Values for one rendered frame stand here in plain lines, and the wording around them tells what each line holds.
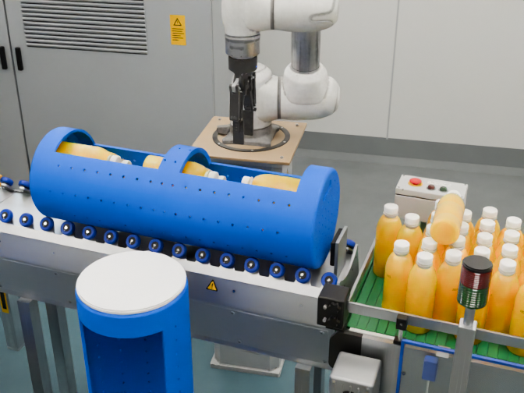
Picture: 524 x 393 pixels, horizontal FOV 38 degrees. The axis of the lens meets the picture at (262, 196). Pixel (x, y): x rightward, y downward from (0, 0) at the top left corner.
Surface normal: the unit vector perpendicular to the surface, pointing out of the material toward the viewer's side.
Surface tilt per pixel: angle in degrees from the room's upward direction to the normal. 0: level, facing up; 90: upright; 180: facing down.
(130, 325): 90
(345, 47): 90
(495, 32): 90
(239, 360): 90
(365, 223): 0
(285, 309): 71
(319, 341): 109
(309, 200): 45
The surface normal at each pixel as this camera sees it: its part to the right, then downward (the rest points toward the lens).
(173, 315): 0.80, 0.28
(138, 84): -0.22, 0.45
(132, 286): 0.00, -0.89
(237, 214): -0.33, 0.15
